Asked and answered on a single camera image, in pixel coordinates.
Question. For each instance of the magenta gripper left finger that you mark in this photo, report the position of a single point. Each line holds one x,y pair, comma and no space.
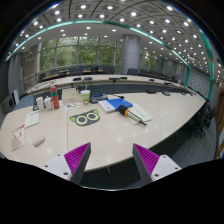
70,166

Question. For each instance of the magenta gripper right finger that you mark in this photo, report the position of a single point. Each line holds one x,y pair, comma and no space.
151,166

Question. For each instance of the pink computer mouse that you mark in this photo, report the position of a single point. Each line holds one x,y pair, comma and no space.
38,141

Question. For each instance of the black green owl mouse pad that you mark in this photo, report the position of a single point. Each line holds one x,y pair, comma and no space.
86,119

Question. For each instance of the pale green notebook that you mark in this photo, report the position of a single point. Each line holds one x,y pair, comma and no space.
140,112

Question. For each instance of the colourful sticker sheet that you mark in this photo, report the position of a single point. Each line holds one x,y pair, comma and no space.
70,106

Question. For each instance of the black yellow folding umbrella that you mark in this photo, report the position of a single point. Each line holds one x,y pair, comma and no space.
125,111

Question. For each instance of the white paper sheet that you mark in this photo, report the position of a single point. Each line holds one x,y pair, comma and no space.
32,119

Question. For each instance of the white book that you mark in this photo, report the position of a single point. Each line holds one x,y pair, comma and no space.
108,108

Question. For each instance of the red white leaflet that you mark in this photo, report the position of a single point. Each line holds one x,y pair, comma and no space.
18,137

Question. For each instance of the black desk telephone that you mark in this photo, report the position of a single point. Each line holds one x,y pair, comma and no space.
95,98

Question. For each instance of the white desk sign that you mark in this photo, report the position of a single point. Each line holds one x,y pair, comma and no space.
70,95

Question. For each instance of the white paper cup right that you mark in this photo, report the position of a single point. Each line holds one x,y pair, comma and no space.
48,103

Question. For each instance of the white paper cup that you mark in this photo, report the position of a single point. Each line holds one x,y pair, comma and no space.
40,103
48,103

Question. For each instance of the green white drink cup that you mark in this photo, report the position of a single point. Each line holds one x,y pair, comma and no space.
85,96

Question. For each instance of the blue book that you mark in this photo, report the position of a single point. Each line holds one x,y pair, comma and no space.
117,102

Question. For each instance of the black office chair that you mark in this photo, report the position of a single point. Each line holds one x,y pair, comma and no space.
203,118

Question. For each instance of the white paper cup left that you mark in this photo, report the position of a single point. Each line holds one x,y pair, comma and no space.
40,103

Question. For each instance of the red water bottle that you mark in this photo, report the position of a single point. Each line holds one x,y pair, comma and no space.
54,96

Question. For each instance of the long curved conference desk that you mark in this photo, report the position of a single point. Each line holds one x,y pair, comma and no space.
91,80

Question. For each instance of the grey round pillar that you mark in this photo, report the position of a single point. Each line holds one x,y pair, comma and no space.
130,55

